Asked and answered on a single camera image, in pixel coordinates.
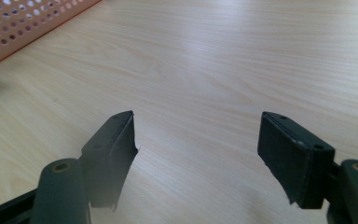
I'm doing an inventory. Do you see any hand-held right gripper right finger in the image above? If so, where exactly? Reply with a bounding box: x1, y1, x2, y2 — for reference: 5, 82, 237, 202
256, 111, 337, 210

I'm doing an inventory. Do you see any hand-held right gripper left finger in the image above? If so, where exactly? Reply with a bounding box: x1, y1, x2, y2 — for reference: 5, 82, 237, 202
80, 110, 139, 213

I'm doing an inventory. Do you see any pink perforated plastic basket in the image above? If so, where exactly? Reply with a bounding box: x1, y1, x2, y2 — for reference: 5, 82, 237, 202
0, 0, 102, 67

